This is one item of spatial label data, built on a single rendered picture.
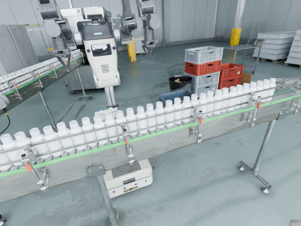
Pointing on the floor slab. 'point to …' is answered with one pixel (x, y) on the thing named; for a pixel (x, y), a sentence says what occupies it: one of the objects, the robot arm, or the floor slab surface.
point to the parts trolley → (245, 53)
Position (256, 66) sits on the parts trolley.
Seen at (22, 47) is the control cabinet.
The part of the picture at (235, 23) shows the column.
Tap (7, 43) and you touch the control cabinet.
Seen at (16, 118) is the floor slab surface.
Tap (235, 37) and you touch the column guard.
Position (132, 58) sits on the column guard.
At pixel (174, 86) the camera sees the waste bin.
